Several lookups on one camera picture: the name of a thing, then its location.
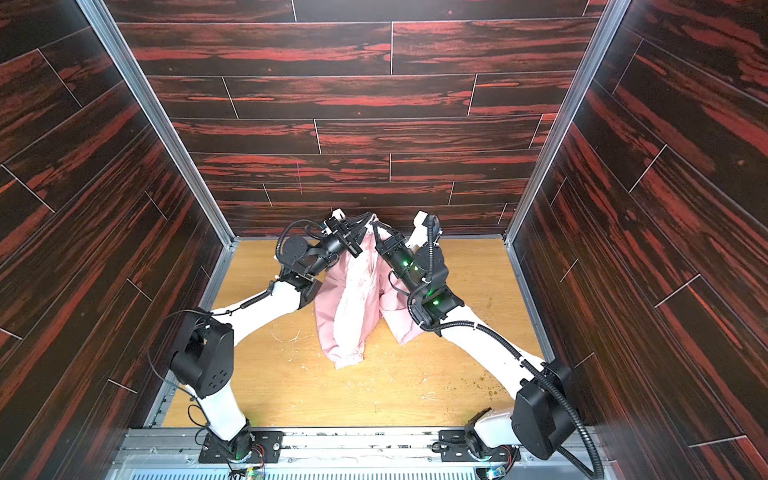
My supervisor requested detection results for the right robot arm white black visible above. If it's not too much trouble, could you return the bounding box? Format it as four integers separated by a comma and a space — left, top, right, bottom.
372, 215, 605, 479

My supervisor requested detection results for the aluminium front rail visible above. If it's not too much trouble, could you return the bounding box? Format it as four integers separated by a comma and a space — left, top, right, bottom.
107, 427, 583, 479

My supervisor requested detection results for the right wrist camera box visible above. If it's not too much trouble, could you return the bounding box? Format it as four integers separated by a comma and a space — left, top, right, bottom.
406, 211, 442, 248

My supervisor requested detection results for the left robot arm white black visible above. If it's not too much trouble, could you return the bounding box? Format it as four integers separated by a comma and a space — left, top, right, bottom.
170, 209, 373, 463

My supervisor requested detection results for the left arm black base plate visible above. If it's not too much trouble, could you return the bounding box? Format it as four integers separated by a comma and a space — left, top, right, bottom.
198, 429, 285, 465

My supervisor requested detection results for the pink zip-up jacket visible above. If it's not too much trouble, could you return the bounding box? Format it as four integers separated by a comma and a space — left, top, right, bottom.
313, 224, 422, 369

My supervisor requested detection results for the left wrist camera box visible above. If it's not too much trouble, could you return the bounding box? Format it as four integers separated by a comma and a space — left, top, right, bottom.
324, 209, 347, 232

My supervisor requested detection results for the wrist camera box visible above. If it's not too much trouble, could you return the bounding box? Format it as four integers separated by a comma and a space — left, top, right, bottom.
406, 211, 442, 248
324, 209, 347, 232

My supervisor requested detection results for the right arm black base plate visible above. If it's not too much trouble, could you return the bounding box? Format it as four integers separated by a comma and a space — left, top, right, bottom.
431, 429, 521, 463

